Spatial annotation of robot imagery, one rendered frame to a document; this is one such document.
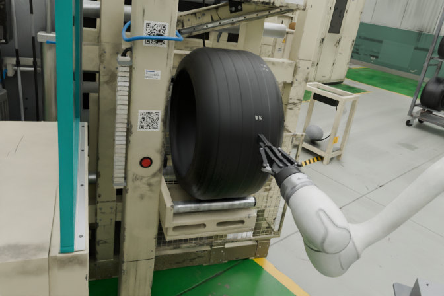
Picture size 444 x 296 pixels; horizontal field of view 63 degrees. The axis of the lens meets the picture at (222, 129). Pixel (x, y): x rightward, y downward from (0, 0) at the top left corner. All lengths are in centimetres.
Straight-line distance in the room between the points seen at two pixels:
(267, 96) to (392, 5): 1218
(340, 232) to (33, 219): 61
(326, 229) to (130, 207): 79
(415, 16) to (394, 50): 112
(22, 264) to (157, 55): 77
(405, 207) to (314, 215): 25
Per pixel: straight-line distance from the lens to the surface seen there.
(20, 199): 75
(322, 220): 86
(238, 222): 149
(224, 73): 118
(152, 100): 123
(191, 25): 162
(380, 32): 1325
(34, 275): 63
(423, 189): 99
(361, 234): 102
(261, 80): 122
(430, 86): 671
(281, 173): 98
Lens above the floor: 166
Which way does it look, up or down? 21 degrees down
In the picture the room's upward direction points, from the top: 9 degrees clockwise
